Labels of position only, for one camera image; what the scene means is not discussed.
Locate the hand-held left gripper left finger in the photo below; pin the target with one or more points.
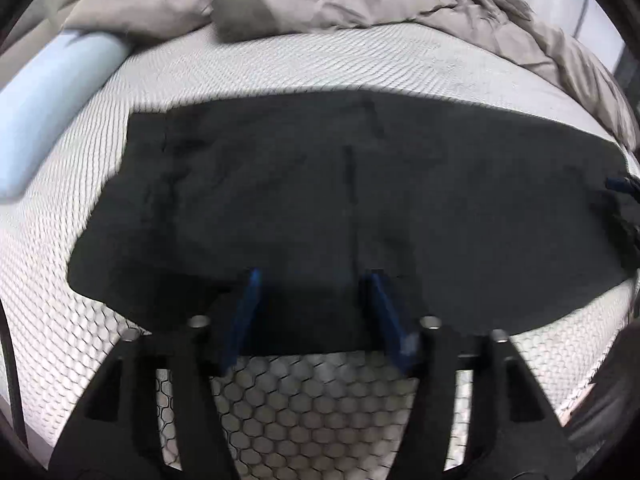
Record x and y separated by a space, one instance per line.
245 320

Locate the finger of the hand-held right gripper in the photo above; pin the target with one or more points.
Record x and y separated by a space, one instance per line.
620 185

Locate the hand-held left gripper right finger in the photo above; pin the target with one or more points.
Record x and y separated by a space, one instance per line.
395 325

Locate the black pants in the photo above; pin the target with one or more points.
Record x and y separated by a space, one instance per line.
300 200

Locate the white curtain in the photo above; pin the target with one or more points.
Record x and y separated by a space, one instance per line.
565 5

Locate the person's dark clothing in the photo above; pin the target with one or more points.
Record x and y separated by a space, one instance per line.
610 385

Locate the honeycomb patterned bed mattress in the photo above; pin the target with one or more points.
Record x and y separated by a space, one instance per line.
300 65

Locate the light blue pillow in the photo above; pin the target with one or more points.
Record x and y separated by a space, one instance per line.
45 110

